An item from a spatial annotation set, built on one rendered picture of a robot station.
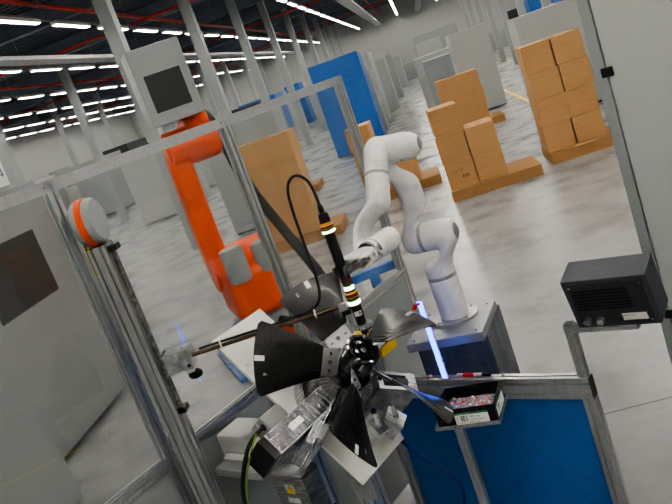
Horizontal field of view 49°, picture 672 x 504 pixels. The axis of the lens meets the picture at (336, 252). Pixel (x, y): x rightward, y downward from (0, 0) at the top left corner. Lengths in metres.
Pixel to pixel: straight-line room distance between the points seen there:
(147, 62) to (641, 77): 3.84
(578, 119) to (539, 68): 0.86
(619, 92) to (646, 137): 0.25
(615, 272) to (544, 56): 8.09
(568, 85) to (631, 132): 6.62
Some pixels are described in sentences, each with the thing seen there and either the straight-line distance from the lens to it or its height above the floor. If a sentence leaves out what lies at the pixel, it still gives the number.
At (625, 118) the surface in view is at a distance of 3.76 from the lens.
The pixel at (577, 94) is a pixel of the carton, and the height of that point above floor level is 0.78.
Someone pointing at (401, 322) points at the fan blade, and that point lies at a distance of 2.57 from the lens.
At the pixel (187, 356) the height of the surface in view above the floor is 1.36.
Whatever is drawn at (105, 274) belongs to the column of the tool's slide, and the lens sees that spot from 2.48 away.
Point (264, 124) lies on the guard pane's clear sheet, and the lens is 3.29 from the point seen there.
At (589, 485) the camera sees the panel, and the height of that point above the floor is 0.42.
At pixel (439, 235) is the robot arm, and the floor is 1.34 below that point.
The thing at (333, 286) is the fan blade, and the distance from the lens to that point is 2.52.
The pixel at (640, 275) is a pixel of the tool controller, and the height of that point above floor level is 1.22.
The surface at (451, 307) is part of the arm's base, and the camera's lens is 3.02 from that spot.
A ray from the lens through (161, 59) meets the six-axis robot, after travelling 6.17.
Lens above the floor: 2.05
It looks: 13 degrees down
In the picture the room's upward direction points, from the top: 20 degrees counter-clockwise
